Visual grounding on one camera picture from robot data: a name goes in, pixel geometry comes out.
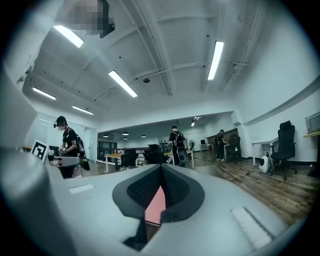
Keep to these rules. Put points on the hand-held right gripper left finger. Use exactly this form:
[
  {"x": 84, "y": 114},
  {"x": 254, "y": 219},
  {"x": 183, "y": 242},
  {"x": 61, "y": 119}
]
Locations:
[{"x": 95, "y": 207}]

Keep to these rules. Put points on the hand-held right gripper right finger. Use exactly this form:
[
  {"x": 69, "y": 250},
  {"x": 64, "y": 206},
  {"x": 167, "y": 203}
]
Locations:
[{"x": 220, "y": 207}]

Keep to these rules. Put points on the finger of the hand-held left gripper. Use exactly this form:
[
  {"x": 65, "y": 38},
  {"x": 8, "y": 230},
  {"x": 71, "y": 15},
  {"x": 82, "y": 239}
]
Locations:
[{"x": 67, "y": 161}]

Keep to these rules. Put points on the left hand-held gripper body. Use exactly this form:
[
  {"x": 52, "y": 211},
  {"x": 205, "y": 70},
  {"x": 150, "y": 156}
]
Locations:
[{"x": 39, "y": 150}]

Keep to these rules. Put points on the pink square mat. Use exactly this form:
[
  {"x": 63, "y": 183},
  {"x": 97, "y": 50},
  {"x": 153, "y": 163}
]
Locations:
[{"x": 156, "y": 207}]

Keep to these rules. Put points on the green black helmet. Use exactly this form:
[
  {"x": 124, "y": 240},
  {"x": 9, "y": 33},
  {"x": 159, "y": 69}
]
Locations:
[{"x": 85, "y": 163}]

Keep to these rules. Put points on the black metal railing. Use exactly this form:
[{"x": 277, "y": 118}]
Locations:
[{"x": 105, "y": 151}]

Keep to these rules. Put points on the wooden-top white-legged desk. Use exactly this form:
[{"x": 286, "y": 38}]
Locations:
[
  {"x": 113, "y": 155},
  {"x": 190, "y": 152}
]

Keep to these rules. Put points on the ceiling tube light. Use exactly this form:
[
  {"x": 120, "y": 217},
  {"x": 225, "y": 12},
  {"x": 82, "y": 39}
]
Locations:
[
  {"x": 215, "y": 60},
  {"x": 82, "y": 110},
  {"x": 68, "y": 36},
  {"x": 122, "y": 83},
  {"x": 44, "y": 93}
]

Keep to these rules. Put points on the white capsule backpack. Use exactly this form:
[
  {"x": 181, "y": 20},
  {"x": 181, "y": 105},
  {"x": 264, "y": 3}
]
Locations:
[{"x": 263, "y": 163}]

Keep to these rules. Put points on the black white-rimmed capsule backpack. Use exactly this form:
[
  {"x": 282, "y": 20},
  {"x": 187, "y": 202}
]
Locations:
[{"x": 182, "y": 155}]

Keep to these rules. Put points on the small computer monitor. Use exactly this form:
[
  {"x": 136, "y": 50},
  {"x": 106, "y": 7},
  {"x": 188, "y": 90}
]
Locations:
[{"x": 203, "y": 142}]

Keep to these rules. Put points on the black standing fan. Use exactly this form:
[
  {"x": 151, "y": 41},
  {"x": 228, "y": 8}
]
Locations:
[{"x": 192, "y": 143}]

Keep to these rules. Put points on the white desk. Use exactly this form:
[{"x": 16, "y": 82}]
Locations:
[{"x": 262, "y": 142}]

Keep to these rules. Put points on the ceiling track spotlight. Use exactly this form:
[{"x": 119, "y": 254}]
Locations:
[{"x": 193, "y": 123}]

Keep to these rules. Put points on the person's white shirt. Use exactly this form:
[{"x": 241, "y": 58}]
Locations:
[{"x": 32, "y": 37}]

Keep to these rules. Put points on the light wooden desk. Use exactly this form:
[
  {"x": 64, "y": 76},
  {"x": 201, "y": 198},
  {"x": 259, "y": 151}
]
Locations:
[{"x": 312, "y": 135}]

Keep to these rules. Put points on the monitor showing text lines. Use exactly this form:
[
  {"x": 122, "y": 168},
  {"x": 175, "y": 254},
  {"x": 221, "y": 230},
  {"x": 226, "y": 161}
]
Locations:
[{"x": 312, "y": 123}]

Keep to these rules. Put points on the person's head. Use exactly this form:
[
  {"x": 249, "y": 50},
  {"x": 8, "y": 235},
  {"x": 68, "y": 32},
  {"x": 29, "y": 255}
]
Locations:
[{"x": 87, "y": 15}]

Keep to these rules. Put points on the dark ceiling dome camera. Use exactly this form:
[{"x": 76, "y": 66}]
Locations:
[{"x": 146, "y": 80}]

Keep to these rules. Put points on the black head-worn camera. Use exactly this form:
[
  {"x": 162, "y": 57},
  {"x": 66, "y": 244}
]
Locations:
[{"x": 108, "y": 23}]

